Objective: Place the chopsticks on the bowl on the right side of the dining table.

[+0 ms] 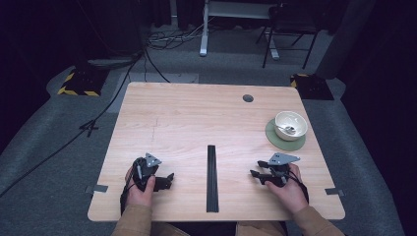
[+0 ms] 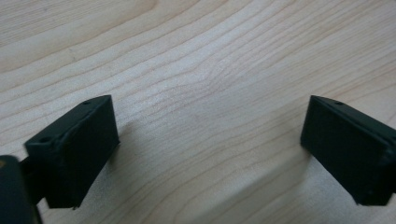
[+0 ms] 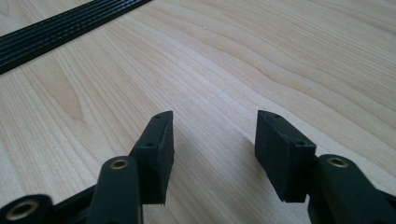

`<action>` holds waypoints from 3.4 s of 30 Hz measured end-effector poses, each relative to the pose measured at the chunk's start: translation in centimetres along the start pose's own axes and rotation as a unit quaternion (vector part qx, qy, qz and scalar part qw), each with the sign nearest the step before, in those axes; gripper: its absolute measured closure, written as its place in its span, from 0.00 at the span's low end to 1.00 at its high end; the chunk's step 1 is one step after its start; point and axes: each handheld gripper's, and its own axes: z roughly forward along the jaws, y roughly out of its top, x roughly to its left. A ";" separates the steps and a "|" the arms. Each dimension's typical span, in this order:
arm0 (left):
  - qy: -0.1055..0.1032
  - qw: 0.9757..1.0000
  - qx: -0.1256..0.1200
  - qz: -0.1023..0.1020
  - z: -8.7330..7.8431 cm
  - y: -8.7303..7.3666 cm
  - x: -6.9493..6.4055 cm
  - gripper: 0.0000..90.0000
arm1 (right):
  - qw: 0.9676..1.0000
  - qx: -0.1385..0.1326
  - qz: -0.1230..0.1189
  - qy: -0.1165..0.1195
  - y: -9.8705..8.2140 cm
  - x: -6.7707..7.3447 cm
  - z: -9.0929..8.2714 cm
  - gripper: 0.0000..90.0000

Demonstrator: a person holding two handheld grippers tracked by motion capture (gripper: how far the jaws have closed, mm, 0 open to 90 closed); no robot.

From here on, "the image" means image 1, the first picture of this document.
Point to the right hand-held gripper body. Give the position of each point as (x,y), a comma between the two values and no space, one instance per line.
(278,172)

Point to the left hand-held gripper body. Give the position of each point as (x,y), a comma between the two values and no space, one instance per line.
(144,170)

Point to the black bar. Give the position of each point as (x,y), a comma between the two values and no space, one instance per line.
(212,180)

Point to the white ceramic bowl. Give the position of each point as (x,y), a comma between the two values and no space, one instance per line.
(296,123)

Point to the person's right hand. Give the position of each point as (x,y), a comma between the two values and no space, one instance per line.
(290,195)

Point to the person's left hand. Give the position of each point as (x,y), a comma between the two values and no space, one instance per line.
(137,196)

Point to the round green glass coaster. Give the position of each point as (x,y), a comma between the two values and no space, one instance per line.
(285,146)

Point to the small metal spoon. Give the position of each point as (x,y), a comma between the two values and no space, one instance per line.
(288,129)

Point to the grey tape piece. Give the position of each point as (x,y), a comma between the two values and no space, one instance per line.
(334,192)
(97,188)

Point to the black yellow striped stand base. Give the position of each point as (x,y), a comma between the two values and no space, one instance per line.
(311,87)
(83,83)

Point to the black chair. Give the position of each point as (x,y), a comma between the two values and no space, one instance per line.
(291,23)

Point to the white desk frame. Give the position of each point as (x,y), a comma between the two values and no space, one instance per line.
(204,39)

